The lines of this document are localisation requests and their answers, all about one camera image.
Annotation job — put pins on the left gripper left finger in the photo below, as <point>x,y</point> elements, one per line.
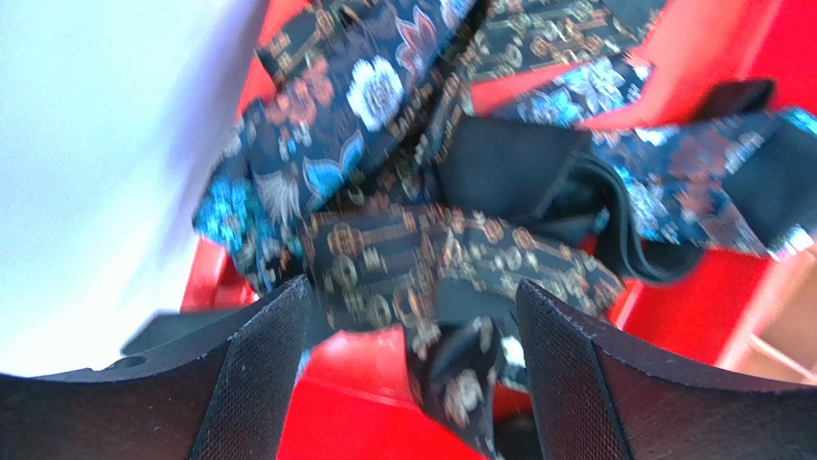
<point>220,392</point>

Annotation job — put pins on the brown compartment tray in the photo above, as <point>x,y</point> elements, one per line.
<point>775,336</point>

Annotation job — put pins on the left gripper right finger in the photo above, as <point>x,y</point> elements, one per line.
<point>600,393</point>

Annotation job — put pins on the blue floral pattern tie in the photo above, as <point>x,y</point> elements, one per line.
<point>370,93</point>

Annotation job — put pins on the black gold key pattern tie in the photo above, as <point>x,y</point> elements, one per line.
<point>449,279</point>

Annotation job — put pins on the black plain tie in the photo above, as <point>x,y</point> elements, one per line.
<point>656,198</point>

